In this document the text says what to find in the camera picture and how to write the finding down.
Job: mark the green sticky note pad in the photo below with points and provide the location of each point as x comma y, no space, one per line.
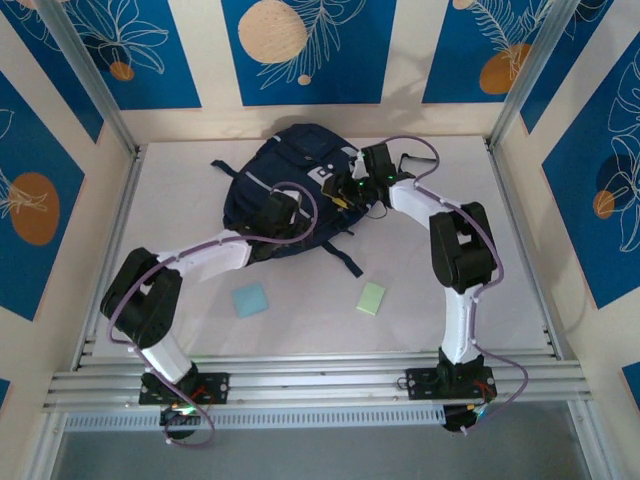
371,299

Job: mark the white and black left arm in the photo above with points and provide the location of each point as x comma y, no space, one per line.
145,300

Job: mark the navy blue backpack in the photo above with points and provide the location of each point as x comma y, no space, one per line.
270,170

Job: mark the aluminium frame post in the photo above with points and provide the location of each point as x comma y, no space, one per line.
536,65
87,65

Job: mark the black electronics module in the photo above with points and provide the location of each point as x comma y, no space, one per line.
175,417
457,420

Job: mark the blue sticky note pad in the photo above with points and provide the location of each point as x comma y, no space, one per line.
250,300

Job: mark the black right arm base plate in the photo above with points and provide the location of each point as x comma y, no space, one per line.
422,385

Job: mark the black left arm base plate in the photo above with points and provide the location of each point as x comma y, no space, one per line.
215,387

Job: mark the long aluminium frame rail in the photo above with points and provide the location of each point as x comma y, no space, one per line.
320,380

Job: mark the aluminium side rail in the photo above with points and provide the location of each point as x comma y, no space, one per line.
517,225
125,200

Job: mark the aluminium frame leg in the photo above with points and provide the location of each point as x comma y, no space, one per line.
47,450
590,450

